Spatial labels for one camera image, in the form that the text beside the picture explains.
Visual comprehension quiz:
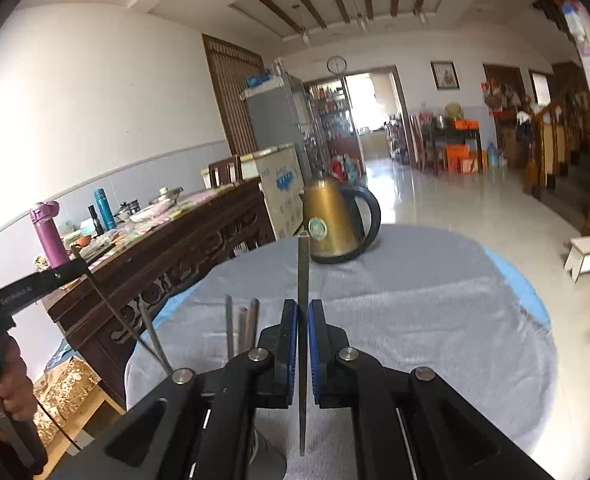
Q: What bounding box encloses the thin black cable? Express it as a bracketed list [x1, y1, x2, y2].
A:
[72, 250, 148, 348]

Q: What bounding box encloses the light blue table mat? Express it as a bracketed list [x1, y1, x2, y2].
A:
[145, 249, 552, 335]

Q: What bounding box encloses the brown wooden door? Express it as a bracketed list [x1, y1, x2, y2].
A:
[202, 34, 266, 157]

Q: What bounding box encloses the gold patterned box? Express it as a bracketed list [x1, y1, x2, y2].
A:
[32, 357, 101, 446]

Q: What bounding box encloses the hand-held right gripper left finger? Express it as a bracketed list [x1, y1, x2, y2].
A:
[40, 299, 300, 480]

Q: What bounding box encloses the purple water bottle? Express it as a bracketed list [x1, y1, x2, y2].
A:
[30, 201, 71, 268]

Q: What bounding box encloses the wooden staircase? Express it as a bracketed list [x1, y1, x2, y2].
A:
[522, 60, 590, 201]

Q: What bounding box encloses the carved dark wooden sideboard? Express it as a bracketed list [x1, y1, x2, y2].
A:
[40, 180, 278, 408]

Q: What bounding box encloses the gold electric kettle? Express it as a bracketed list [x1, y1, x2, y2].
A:
[300, 176, 382, 264]

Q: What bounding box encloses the white blue printed cardboard box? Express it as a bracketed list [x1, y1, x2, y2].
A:
[237, 144, 306, 243]

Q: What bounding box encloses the wooden chair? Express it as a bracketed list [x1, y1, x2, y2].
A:
[208, 156, 243, 188]

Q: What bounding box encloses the grey refrigerator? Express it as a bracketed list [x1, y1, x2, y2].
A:
[240, 72, 316, 181]

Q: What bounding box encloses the framed wall picture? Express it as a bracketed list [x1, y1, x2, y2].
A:
[430, 61, 460, 92]

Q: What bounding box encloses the white wooden stool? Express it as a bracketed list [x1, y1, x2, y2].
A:
[564, 236, 590, 283]

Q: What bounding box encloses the stack of orange boxes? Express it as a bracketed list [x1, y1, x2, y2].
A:
[445, 144, 483, 175]

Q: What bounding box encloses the person's left hand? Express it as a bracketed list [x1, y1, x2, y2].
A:
[0, 334, 37, 423]

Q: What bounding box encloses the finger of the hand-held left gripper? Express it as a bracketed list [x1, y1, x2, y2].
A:
[42, 259, 88, 290]

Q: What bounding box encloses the small black bottle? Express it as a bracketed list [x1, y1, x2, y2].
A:
[88, 205, 106, 237]

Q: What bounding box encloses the dark wooden side table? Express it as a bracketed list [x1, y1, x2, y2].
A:
[420, 127, 483, 176]

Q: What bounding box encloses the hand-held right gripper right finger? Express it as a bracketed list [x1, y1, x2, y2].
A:
[308, 299, 556, 480]

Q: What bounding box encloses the grey tablecloth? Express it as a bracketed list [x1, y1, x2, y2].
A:
[124, 224, 558, 480]

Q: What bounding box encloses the glass pot lid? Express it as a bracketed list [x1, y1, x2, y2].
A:
[149, 186, 185, 206]

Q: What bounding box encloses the teal thermos bottle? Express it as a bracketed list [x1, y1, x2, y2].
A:
[94, 189, 117, 231]

